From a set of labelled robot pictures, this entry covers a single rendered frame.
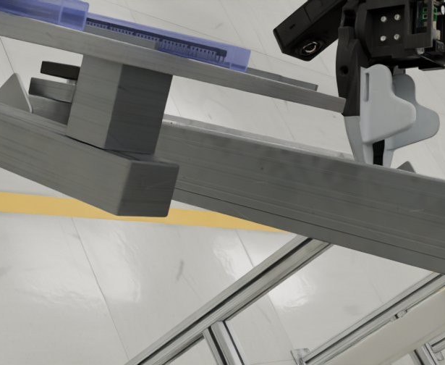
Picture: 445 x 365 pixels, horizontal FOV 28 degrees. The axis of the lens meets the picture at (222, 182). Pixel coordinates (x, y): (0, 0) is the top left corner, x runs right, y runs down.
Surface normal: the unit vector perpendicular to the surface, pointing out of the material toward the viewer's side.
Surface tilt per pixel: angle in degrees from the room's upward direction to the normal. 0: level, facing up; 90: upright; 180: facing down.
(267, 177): 90
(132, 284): 0
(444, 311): 90
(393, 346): 90
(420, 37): 90
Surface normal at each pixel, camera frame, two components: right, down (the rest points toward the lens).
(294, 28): -0.65, -0.11
